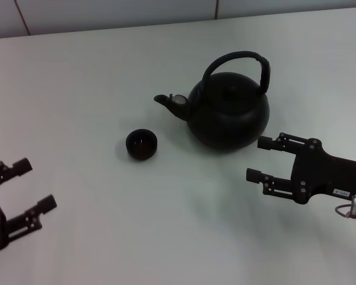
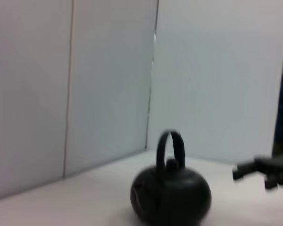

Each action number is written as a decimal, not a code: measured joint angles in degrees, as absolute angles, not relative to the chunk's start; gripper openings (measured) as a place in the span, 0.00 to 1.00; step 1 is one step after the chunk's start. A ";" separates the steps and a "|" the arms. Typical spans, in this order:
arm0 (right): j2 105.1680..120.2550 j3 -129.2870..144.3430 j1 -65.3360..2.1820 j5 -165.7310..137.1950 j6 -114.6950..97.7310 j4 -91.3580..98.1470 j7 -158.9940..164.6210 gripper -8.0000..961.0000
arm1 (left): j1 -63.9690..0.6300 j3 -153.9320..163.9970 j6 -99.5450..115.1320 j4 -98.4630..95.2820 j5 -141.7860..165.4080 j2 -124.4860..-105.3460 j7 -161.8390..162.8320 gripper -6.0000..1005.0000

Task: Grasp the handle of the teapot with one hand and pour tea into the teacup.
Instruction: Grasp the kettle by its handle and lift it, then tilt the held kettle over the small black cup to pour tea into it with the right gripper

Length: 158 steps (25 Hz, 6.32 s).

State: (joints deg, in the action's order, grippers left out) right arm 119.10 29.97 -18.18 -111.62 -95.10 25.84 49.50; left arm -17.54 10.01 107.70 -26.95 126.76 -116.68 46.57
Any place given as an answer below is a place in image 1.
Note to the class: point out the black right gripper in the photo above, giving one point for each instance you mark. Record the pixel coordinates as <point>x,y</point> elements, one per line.
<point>326,172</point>

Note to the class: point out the black round teapot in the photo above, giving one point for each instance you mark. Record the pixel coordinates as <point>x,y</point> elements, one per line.
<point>228,118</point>

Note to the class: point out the small black teacup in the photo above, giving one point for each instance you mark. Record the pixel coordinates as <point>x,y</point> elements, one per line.
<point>141,148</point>

